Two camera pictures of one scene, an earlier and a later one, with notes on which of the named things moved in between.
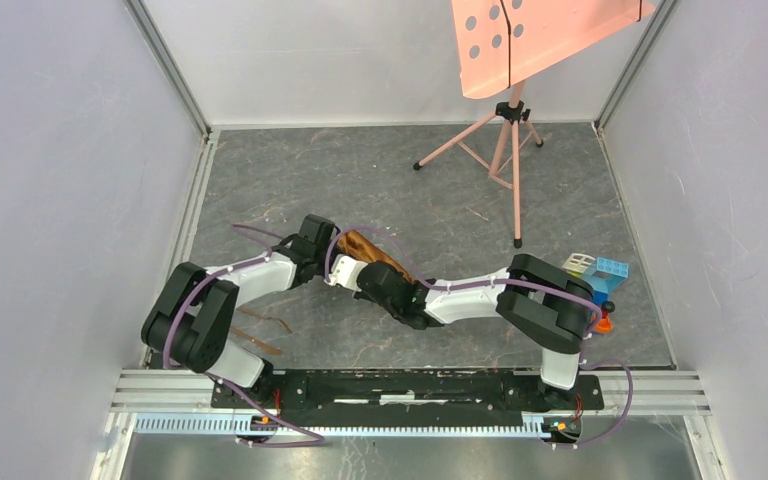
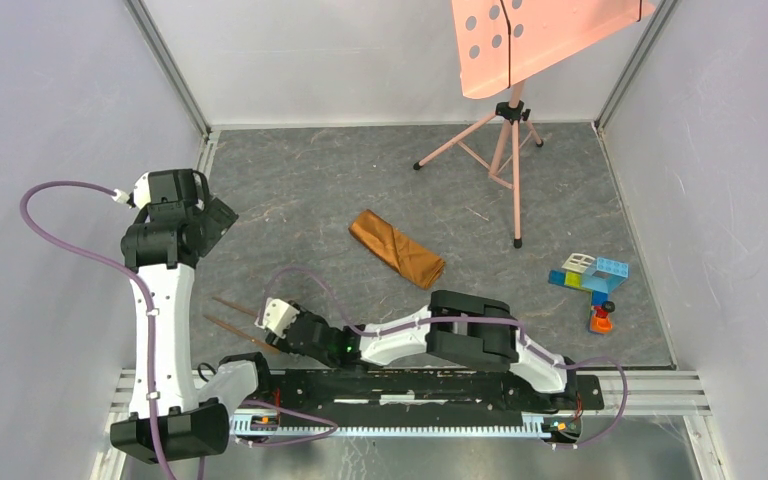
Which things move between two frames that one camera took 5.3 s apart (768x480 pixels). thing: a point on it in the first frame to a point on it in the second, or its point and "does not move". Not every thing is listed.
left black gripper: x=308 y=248 to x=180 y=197
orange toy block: x=603 y=326 does not move
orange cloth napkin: x=357 y=247 to x=413 y=262
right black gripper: x=361 y=295 to x=304 y=314
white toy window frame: x=578 y=262 does not move
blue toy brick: x=603 y=276 does not move
